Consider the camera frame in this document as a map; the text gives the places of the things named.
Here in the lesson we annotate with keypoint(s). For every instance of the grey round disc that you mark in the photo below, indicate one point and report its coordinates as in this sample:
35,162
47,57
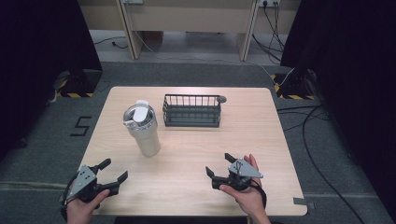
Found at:
222,99

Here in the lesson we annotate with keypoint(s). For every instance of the black curtain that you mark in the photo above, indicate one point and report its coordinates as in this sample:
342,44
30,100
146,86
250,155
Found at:
355,77
40,56

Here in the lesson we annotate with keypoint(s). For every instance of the person's right hand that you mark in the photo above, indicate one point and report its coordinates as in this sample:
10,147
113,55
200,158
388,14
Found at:
249,200

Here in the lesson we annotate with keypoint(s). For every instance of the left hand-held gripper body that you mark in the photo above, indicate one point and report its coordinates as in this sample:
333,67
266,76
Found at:
81,182

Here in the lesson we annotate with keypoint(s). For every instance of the black stand base hazard tape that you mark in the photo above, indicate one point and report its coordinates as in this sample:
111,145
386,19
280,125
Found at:
81,82
294,85

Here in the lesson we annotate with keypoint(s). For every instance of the white wall socket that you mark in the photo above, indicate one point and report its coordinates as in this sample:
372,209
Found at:
269,2
133,1

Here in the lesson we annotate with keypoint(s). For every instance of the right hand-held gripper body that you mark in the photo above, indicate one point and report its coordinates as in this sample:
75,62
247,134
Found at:
240,174

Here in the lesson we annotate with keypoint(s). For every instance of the white tumbler with lid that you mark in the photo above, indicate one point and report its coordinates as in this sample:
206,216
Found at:
142,130

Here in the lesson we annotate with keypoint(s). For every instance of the grey tape strip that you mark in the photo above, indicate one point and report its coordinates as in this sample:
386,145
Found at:
301,201

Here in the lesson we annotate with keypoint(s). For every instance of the person's left hand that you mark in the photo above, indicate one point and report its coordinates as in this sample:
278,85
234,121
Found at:
83,209

